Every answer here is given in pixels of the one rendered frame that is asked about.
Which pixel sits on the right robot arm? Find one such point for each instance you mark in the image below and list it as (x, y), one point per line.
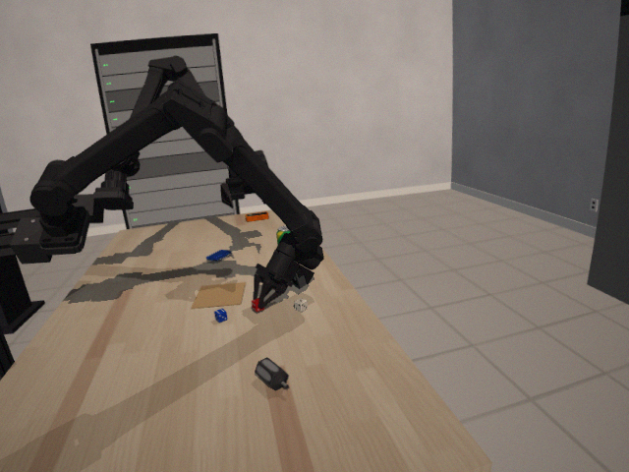
(54, 192)

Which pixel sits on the blue die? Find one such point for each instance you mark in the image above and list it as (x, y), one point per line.
(220, 315)

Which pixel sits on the red die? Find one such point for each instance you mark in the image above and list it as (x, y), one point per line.
(255, 305)

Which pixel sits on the tan mat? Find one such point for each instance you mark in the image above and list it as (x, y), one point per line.
(220, 295)

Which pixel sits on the orange digital multimeter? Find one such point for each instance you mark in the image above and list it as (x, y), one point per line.
(257, 216)

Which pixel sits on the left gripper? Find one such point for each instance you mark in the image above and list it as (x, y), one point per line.
(238, 189)

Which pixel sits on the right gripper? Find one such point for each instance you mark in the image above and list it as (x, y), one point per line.
(266, 275)

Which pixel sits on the white die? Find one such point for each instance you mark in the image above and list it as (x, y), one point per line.
(301, 305)

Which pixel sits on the green and yellow striped soda can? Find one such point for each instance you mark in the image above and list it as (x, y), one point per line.
(280, 232)

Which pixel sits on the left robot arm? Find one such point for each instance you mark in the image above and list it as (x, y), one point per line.
(116, 179)

